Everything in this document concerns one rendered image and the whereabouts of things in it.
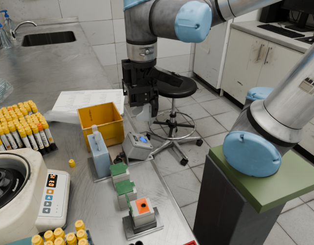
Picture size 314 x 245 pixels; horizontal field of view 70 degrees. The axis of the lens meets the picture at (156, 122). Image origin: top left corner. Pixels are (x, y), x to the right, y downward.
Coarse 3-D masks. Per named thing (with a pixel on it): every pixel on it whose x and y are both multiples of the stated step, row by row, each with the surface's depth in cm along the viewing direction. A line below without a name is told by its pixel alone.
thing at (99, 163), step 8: (88, 136) 67; (96, 144) 64; (104, 144) 64; (96, 152) 61; (104, 152) 61; (88, 160) 71; (96, 160) 61; (104, 160) 62; (96, 168) 63; (104, 168) 64; (96, 176) 66; (104, 176) 66
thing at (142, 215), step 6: (144, 198) 52; (132, 204) 51; (138, 204) 51; (144, 204) 51; (150, 204) 52; (138, 210) 50; (144, 210) 50; (150, 210) 50; (138, 216) 49; (144, 216) 50; (150, 216) 51; (138, 222) 50; (144, 222) 51
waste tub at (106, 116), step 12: (84, 108) 80; (96, 108) 82; (108, 108) 84; (84, 120) 83; (96, 120) 85; (108, 120) 87; (120, 120) 74; (84, 132) 71; (108, 132) 74; (120, 132) 77; (108, 144) 77
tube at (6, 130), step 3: (3, 126) 69; (6, 126) 69; (3, 129) 68; (6, 129) 69; (6, 132) 69; (9, 132) 70; (6, 135) 70; (9, 135) 70; (9, 138) 71; (12, 138) 71; (9, 141) 72; (12, 141) 72; (12, 144) 72; (15, 144) 73; (15, 147) 73
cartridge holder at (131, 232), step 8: (128, 216) 55; (160, 216) 55; (128, 224) 54; (144, 224) 51; (152, 224) 52; (160, 224) 54; (128, 232) 52; (136, 232) 51; (144, 232) 52; (128, 240) 52
